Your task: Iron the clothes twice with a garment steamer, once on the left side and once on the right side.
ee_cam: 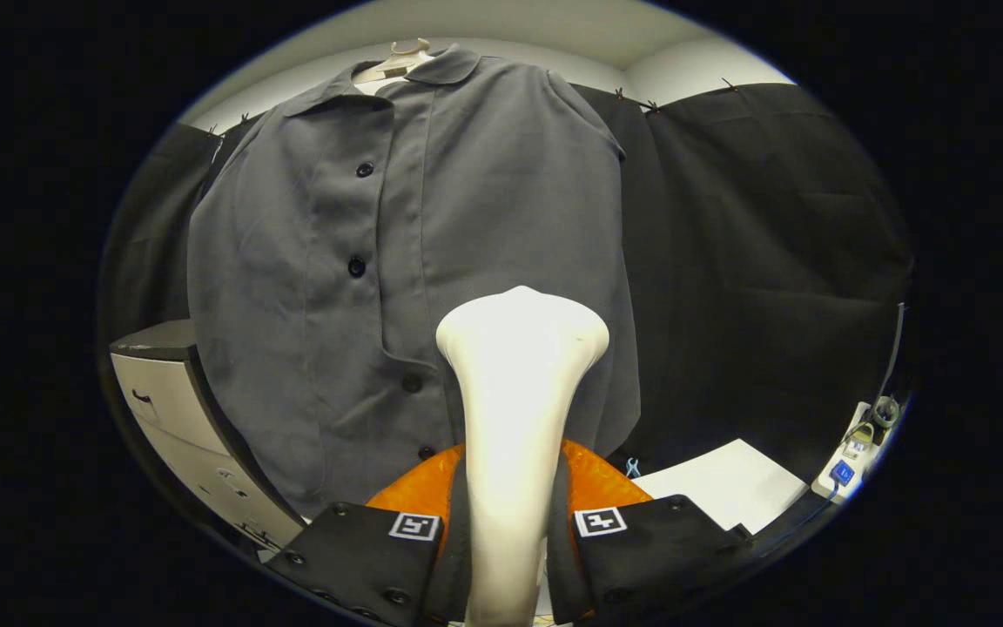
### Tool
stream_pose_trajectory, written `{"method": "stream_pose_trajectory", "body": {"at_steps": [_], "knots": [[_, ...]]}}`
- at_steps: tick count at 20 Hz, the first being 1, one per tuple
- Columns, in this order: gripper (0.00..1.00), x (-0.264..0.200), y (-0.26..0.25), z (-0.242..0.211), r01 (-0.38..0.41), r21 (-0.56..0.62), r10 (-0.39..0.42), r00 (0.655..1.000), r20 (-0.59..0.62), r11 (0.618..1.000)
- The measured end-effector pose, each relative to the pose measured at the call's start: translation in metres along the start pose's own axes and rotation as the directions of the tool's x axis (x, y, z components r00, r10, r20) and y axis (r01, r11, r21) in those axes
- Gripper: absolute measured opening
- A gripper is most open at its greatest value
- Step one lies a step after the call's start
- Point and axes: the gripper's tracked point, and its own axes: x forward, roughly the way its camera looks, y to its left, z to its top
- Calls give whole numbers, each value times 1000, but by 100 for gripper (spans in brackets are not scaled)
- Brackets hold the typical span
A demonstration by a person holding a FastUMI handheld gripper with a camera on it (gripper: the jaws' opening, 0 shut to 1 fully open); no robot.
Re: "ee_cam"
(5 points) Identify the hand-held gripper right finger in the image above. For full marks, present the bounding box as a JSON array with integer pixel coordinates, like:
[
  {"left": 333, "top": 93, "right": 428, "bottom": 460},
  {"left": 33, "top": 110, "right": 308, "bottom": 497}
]
[{"left": 547, "top": 438, "right": 755, "bottom": 626}]

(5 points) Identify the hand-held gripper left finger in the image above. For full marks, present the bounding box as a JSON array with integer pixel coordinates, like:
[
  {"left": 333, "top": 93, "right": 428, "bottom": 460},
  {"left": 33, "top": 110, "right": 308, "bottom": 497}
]
[{"left": 265, "top": 444, "right": 473, "bottom": 627}]

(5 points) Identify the white garment steamer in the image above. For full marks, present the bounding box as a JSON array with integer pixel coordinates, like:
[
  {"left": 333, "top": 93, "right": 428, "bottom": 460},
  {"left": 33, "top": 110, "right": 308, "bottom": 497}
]
[{"left": 435, "top": 286, "right": 610, "bottom": 627}]

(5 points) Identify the grey button-up shirt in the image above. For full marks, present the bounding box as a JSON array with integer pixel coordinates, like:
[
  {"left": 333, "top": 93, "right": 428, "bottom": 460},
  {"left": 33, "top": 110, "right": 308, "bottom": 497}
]
[{"left": 186, "top": 44, "right": 643, "bottom": 521}]

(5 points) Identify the white box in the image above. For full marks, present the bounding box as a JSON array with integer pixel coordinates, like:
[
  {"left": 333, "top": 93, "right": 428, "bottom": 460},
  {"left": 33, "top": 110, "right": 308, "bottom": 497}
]
[{"left": 630, "top": 439, "right": 809, "bottom": 536}]

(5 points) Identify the white power strip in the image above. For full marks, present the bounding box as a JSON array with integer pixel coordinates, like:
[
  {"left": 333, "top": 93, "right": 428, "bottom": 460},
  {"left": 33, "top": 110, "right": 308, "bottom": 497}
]
[{"left": 813, "top": 399, "right": 884, "bottom": 504}]

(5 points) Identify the beige drawer cabinet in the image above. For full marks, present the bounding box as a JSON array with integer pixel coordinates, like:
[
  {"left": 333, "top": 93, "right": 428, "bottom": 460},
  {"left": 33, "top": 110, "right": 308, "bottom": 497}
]
[{"left": 110, "top": 319, "right": 307, "bottom": 551}]

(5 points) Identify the black backdrop cloth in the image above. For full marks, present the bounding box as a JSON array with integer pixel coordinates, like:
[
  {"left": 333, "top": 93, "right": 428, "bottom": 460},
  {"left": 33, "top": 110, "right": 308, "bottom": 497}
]
[{"left": 99, "top": 83, "right": 916, "bottom": 489}]

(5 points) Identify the white mannequin hanger form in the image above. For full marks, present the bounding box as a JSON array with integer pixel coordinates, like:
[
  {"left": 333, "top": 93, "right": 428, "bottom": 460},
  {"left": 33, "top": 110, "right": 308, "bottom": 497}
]
[{"left": 353, "top": 37, "right": 434, "bottom": 86}]

